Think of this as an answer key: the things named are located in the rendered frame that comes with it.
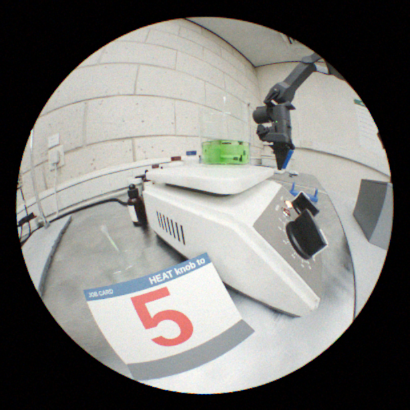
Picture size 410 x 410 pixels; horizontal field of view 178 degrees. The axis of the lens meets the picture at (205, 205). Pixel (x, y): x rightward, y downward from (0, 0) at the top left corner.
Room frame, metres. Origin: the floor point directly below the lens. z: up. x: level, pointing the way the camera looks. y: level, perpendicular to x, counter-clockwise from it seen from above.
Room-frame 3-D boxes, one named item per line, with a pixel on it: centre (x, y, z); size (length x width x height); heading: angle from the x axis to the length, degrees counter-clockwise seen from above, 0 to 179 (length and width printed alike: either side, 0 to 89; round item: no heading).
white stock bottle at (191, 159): (0.55, 0.05, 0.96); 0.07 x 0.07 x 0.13
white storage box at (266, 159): (1.12, -0.79, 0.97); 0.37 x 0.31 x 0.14; 130
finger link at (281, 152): (0.29, -0.21, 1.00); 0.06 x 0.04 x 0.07; 43
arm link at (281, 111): (0.33, -0.25, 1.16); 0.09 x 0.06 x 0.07; 28
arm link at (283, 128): (0.33, -0.25, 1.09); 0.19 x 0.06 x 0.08; 133
